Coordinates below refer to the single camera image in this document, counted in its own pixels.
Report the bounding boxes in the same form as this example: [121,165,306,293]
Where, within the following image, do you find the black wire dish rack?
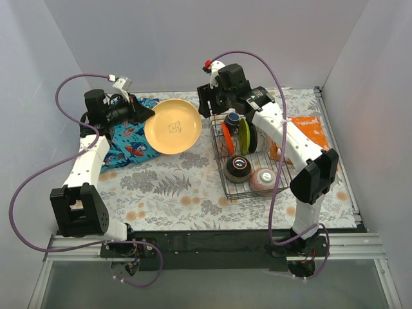
[209,115,295,200]

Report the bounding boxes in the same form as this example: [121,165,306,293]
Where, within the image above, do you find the dark brown patterned bowl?
[223,155,252,183]

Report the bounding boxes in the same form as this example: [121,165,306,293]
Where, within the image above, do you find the black round plate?
[247,122,258,153]

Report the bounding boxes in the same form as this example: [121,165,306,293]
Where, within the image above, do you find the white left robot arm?
[50,89,155,258]

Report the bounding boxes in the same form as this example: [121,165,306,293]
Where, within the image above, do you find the lime green round plate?
[238,118,251,155]

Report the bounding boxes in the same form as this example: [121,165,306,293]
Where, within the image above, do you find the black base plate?
[100,230,327,272]

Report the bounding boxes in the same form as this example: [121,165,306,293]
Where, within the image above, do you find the orange white folded cloth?
[269,116,330,161]

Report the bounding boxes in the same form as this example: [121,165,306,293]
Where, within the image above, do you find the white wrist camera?
[202,60,225,89]
[108,74,132,102]

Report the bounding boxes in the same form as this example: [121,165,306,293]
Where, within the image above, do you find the floral patterned table mat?
[61,87,361,232]

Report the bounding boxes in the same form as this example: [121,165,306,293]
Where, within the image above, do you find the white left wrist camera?
[108,74,132,102]

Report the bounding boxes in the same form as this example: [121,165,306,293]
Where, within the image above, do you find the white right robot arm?
[197,61,339,256]

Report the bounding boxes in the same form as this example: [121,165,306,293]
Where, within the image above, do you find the yellow round plate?
[144,98,201,155]

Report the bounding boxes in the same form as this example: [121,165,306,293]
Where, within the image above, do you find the dark blue mug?
[224,112,240,130]

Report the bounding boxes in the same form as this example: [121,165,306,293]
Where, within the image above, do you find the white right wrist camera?
[202,60,225,89]

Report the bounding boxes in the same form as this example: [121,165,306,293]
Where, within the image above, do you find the pink patterned bowl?
[249,167,276,196]

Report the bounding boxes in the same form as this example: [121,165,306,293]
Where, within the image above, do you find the blue shark print cloth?
[100,98,160,172]

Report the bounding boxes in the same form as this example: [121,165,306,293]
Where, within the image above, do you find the aluminium frame rail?
[49,233,386,259]

